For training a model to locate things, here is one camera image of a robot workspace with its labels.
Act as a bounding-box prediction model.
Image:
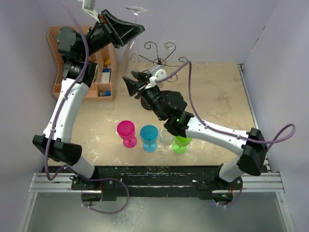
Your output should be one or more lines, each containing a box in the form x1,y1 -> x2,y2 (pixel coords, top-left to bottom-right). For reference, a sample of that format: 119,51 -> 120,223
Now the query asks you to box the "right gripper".
123,70 -> 167,120

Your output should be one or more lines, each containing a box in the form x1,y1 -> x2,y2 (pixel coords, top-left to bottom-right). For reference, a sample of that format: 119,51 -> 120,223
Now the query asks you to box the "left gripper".
81,10 -> 144,60

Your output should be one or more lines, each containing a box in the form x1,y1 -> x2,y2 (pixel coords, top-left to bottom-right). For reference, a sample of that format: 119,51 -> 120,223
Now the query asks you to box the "clear tall flute glass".
123,5 -> 148,80

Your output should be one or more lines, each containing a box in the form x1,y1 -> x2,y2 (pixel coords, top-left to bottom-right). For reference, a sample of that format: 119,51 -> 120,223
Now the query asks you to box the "clear short wine glass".
159,39 -> 176,61

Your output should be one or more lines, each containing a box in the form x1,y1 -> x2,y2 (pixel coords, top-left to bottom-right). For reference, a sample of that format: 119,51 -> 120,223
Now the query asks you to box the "pink plastic wine glass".
116,120 -> 137,148

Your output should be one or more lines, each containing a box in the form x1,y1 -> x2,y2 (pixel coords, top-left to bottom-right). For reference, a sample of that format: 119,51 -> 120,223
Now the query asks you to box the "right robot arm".
123,72 -> 268,189

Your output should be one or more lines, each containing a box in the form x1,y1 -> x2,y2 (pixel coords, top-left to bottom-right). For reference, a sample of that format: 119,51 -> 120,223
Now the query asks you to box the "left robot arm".
32,10 -> 145,189

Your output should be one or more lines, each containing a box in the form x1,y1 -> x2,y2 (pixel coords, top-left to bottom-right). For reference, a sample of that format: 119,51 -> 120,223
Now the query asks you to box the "metal wine glass rack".
139,40 -> 188,111

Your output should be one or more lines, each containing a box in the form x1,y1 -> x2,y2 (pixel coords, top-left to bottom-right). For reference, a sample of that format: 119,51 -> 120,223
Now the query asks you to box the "blue plastic wine glass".
140,125 -> 159,153

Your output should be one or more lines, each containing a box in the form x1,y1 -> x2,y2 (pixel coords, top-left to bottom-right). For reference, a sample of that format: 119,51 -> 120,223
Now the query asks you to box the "clear front wine glass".
159,129 -> 174,154

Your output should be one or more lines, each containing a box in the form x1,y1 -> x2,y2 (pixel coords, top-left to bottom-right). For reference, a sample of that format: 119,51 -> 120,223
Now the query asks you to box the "green plastic wine glass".
172,136 -> 192,155

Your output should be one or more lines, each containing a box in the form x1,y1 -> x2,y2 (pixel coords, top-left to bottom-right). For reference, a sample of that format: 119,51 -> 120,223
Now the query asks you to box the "blue white box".
100,68 -> 112,84

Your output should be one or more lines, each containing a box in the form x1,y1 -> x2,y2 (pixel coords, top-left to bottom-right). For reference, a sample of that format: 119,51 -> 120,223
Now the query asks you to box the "blue capped small bottle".
99,91 -> 111,97

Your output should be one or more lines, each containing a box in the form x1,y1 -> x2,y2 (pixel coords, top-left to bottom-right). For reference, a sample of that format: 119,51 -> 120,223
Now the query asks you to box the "yellow small object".
104,58 -> 112,66

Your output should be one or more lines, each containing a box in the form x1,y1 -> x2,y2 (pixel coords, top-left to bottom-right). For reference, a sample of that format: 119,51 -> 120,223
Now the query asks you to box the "peach plastic file organizer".
47,27 -> 117,101

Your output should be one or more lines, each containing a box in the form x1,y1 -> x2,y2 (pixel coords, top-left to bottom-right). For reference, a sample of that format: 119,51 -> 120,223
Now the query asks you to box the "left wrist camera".
82,0 -> 95,11

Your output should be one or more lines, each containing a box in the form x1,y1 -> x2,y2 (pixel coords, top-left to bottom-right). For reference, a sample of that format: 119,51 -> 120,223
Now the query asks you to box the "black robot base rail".
41,165 -> 281,201

